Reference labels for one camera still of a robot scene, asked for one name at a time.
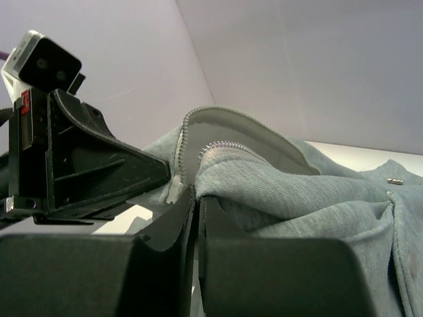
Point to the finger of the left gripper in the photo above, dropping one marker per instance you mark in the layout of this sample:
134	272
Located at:
87	199

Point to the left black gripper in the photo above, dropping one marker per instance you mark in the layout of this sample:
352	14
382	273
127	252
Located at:
55	139

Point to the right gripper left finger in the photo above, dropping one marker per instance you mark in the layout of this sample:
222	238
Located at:
146	274

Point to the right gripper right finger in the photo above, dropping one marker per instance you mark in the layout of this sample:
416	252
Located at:
245	276

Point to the grey zip-up jacket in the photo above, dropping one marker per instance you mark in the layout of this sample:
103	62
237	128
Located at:
278	187

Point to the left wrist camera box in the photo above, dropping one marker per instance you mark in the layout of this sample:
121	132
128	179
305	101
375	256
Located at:
39	62

